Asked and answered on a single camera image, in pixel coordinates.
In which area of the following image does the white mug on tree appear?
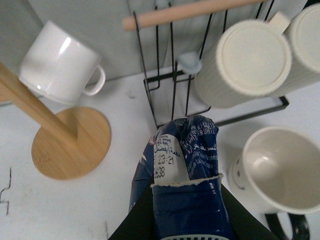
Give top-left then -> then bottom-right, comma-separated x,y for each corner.
18,21 -> 106,106

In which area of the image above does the black wire cup rack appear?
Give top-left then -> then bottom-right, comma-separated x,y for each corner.
122,0 -> 291,130

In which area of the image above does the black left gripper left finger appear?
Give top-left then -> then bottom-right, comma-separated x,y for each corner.
109,176 -> 153,240

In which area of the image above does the cream ribbed mug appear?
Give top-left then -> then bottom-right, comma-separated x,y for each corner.
282,3 -> 320,93
194,11 -> 292,109

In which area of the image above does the cream ribbed mug right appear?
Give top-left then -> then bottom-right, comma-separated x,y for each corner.
282,3 -> 320,93

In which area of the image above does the Pascual milk carton green cap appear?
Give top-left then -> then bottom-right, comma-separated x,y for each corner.
129,115 -> 234,240

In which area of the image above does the cream ribbed mug left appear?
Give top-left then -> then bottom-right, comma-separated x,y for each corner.
194,11 -> 292,109

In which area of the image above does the cream smiley mug black handle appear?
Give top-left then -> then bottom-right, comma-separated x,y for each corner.
227,126 -> 320,240

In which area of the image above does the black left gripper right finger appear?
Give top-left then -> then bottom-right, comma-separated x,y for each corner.
221,185 -> 272,240

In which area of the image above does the wooden mug tree stand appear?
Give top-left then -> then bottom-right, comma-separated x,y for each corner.
0,64 -> 111,180

